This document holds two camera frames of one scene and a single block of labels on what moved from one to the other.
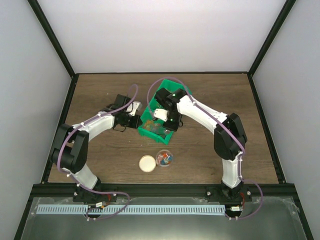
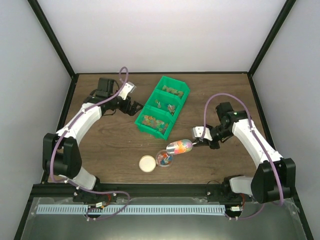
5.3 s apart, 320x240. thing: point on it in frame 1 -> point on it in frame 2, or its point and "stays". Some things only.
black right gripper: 173,128 -> 214,146
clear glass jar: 164,158 stays
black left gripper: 137,123 -> 132,111
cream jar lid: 147,163 stays
